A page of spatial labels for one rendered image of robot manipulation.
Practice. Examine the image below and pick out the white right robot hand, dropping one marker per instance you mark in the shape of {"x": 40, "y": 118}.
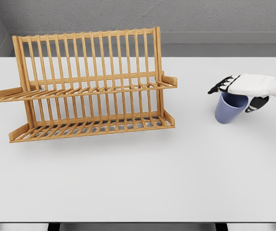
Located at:
{"x": 245, "y": 85}

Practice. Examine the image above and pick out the blue plastic cup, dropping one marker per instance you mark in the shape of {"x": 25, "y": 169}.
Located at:
{"x": 229, "y": 109}

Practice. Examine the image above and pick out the wooden two-tier dish rack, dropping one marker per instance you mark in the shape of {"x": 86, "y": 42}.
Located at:
{"x": 89, "y": 89}

